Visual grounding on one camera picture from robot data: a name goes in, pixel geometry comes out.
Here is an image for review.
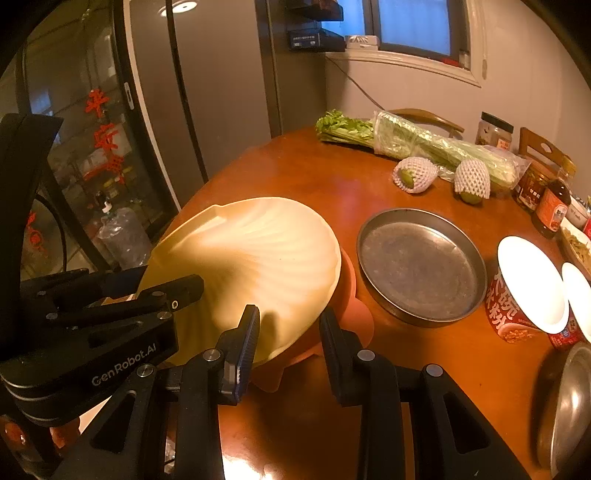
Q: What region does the yellow-capped oil bottle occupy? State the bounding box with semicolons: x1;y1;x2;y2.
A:
556;157;577;188

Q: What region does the window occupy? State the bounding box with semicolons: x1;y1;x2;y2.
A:
335;0;485;70

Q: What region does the metal bowl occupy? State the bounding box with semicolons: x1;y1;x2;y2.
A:
536;342;591;478

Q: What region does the small patterned bowl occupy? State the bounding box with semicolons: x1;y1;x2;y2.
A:
566;196;591;229

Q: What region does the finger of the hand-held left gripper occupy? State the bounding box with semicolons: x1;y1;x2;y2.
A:
44;274;205;330
21;265;149;305

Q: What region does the red paper decoration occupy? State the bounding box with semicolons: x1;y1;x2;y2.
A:
85;90;126;182

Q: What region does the salmon pink scalloped plate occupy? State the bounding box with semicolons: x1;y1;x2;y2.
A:
252;249;375;393

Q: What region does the green fruit in foam net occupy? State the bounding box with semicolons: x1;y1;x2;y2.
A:
454;159;491;205
392;157;439;193

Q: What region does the round metal plate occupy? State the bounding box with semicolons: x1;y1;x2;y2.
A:
356;208;488;328

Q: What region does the clear plastic bag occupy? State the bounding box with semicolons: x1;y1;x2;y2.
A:
97;208;153;271

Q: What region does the black labelled box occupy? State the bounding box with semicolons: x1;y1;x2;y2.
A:
286;28;347;52

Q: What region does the glass door cabinet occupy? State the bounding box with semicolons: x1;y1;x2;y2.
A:
0;0;183;282

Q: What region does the dark bottle with orange label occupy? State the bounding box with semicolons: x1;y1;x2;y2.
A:
531;179;573;240

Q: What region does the white plate of noodles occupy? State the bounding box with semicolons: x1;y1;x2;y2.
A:
556;224;591;282

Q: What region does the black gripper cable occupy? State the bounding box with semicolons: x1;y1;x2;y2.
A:
34;194;69;273

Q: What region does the sauce jar with red label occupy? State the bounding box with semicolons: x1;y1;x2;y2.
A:
514;159;557;213

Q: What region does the grey refrigerator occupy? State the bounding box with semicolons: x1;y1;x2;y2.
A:
122;0;326;210

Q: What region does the celery in plastic bag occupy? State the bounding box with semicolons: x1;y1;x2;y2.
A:
315;109;532;192

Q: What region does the pickle jar with black lid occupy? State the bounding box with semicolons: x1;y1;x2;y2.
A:
475;112;515;153

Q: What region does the white box on windowsill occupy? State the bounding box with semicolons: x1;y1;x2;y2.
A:
346;34;380;51

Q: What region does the white bowl with red print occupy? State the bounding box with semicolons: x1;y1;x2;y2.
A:
549;262;591;350

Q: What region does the curved-back wooden chair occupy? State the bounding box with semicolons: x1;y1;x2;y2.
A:
390;108;465;139

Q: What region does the wooden chair with handle hole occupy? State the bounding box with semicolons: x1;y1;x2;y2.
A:
518;127;578;178

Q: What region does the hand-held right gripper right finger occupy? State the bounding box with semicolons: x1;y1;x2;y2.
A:
318;307;532;480

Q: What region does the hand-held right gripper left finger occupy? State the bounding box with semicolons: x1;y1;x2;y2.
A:
51;305;262;480

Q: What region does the thin wall cable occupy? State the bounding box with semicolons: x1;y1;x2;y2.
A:
327;55;393;112

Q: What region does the cream shell-shaped plate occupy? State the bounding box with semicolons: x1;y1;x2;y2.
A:
136;197;342;367

